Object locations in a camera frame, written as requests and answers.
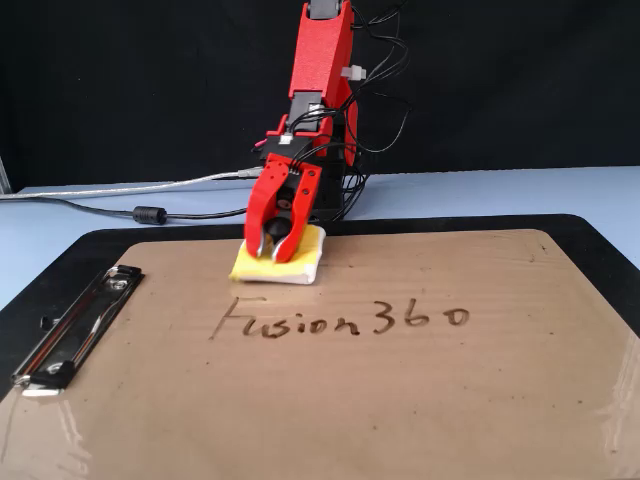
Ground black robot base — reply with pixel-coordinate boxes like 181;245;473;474
309;162;367;224

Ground black backdrop cloth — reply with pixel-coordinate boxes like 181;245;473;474
0;0;640;194

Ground thin black robot wires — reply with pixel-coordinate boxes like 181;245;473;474
339;0;416;221

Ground black desk mat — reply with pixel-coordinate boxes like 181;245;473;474
0;213;640;401

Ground brown clipboard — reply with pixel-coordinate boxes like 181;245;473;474
0;228;640;480

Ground yellow sponge with black knob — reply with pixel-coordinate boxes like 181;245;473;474
228;224;327;286

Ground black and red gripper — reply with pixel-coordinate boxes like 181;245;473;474
243;134;324;264

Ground silver metal clipboard clip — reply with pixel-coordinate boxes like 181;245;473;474
9;265;144;399

